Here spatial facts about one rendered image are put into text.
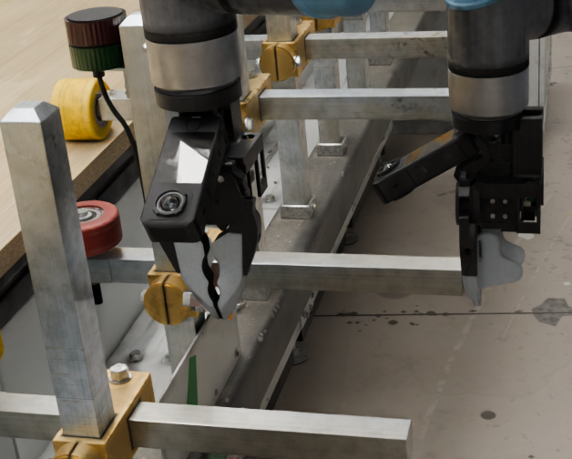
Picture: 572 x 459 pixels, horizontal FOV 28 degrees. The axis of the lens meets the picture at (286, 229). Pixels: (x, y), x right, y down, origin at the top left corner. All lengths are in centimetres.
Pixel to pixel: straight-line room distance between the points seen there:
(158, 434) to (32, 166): 28
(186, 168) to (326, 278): 34
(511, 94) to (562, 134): 287
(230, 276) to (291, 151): 70
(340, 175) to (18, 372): 71
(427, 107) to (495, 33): 33
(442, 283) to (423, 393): 137
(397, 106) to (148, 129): 36
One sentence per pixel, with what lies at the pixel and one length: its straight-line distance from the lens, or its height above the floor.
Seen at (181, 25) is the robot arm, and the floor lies 118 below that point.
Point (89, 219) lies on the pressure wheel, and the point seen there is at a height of 90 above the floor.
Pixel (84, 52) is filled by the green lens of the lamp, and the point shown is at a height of 111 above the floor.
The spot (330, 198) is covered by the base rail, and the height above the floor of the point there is 70.
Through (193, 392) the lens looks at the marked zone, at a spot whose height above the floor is 75.
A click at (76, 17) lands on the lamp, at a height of 114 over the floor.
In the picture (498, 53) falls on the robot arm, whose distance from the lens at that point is 106.
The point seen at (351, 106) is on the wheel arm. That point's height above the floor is 95.
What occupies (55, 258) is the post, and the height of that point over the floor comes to 101.
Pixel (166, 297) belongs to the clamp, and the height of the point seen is 86.
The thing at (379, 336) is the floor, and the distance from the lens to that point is 276.
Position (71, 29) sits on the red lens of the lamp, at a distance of 112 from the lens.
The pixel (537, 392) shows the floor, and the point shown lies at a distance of 254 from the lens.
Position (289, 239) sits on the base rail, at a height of 70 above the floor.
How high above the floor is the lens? 140
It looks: 25 degrees down
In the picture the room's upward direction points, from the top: 6 degrees counter-clockwise
